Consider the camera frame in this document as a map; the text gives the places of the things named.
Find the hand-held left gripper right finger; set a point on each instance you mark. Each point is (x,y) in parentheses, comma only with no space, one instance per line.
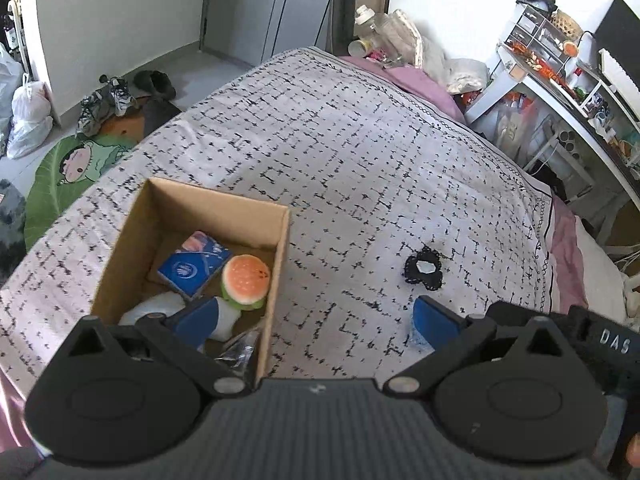
(435,322)

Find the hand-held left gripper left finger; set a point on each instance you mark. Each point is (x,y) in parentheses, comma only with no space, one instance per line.
(200,317)

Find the blue tissue pack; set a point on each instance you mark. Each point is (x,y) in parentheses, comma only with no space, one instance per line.
(190,270)

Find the crinkled clear plastic wrapper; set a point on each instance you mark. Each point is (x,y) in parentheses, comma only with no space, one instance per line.
(243,347)

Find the black scrunchie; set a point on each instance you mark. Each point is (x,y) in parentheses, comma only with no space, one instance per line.
(412,274)

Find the orange burger plush toy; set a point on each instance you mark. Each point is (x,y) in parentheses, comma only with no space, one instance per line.
(245,277)

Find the brown cardboard box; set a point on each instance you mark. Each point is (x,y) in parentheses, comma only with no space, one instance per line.
(135,240)

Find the person's right hand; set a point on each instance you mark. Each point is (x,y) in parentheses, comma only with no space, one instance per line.
(634,449)

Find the black and white printed blanket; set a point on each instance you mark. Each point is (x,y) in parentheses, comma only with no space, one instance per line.
(350,160)

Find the green cartoon rug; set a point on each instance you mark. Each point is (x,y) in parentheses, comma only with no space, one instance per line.
(65,170)

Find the brown floor mat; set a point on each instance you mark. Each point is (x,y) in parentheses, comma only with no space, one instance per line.
(150,119)

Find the white metal chair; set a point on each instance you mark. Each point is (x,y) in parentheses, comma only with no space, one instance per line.
(560,145)

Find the grey sneaker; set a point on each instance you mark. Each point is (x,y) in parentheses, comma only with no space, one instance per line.
(122,92)
(95,112)

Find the person's grey fleece clothing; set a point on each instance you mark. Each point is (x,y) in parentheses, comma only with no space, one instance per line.
(15,464)

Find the dark slippers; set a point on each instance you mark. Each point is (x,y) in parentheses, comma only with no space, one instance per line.
(155,84)

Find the white desk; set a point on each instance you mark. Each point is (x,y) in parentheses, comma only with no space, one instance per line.
(545,92)

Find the white plastic bag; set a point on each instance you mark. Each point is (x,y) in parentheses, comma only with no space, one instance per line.
(30,120)

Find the white keyboard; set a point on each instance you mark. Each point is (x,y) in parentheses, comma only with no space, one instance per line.
(620,77)

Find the paper cup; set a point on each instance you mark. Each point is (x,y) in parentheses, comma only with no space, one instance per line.
(357,48)

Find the grey plastic bag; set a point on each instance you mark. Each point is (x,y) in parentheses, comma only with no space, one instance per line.
(9,85)

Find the grey drawer organizer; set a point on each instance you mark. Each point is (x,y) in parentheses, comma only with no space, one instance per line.
(537,35)

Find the clear bottle with white cap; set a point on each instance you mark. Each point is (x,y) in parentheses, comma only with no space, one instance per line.
(372,22)

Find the black monitor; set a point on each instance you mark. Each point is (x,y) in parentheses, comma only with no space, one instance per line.
(622,30)

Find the woven basket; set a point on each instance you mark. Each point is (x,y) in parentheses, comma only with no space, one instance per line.
(566,24)

